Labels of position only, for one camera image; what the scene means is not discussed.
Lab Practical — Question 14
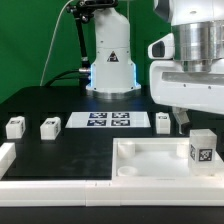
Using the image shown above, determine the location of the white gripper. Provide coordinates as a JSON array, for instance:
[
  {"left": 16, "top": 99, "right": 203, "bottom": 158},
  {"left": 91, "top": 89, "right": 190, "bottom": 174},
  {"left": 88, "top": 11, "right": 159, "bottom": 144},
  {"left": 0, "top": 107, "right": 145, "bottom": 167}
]
[{"left": 147, "top": 32, "right": 224, "bottom": 136}]

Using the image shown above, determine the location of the white square table top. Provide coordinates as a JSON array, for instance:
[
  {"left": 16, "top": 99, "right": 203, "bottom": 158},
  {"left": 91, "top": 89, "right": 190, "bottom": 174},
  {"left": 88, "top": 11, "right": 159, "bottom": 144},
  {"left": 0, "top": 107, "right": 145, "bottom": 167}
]
[{"left": 112, "top": 138, "right": 219, "bottom": 180}]

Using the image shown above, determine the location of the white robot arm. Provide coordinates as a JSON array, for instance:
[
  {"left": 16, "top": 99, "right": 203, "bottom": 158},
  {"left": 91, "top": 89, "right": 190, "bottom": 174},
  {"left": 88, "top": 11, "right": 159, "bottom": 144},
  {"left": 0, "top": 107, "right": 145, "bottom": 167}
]
[{"left": 86, "top": 0, "right": 224, "bottom": 114}]

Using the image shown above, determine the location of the white sheet with tags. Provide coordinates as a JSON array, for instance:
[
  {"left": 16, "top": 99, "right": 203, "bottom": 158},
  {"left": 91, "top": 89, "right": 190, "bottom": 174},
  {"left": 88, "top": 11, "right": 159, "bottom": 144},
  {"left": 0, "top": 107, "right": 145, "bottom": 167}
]
[{"left": 66, "top": 111, "right": 150, "bottom": 128}]

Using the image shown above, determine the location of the white right fence bar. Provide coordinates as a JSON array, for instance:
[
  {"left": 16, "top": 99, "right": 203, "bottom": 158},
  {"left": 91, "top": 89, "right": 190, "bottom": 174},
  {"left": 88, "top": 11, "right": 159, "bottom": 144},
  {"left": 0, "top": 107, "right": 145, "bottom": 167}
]
[{"left": 215, "top": 152, "right": 224, "bottom": 180}]

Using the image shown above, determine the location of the white fence bar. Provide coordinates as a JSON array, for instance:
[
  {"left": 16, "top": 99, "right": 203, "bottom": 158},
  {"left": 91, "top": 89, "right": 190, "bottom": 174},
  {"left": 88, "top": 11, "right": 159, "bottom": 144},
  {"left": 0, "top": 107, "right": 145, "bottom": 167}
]
[
  {"left": 0, "top": 143, "right": 16, "bottom": 180},
  {"left": 215, "top": 152, "right": 224, "bottom": 180},
  {"left": 0, "top": 181, "right": 224, "bottom": 207}
]

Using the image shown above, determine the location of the white front fence bar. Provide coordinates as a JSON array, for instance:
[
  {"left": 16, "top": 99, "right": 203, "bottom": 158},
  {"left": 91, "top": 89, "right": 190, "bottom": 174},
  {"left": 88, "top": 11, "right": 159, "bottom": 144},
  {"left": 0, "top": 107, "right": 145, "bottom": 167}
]
[{"left": 0, "top": 181, "right": 224, "bottom": 207}]

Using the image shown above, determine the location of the white left fence bar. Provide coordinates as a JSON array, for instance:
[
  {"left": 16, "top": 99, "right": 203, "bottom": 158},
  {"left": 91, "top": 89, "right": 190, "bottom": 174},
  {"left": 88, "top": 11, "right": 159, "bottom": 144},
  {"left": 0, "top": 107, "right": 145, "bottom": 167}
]
[{"left": 0, "top": 143, "right": 16, "bottom": 180}]

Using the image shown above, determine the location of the black cable bundle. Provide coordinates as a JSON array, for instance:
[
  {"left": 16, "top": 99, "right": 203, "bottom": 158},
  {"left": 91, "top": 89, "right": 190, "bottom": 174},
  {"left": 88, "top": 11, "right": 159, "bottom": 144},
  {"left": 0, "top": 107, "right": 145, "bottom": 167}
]
[{"left": 43, "top": 68, "right": 92, "bottom": 88}]

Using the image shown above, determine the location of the black camera stand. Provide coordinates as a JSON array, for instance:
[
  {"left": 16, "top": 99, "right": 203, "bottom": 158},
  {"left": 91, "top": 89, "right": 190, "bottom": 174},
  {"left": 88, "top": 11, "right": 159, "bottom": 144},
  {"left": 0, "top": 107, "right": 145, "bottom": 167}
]
[{"left": 66, "top": 0, "right": 118, "bottom": 68}]

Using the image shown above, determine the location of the white cable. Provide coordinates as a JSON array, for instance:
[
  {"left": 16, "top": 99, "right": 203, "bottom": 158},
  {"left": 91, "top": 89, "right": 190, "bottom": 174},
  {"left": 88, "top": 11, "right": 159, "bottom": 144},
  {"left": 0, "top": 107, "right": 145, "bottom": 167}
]
[{"left": 39, "top": 0, "right": 75, "bottom": 87}]

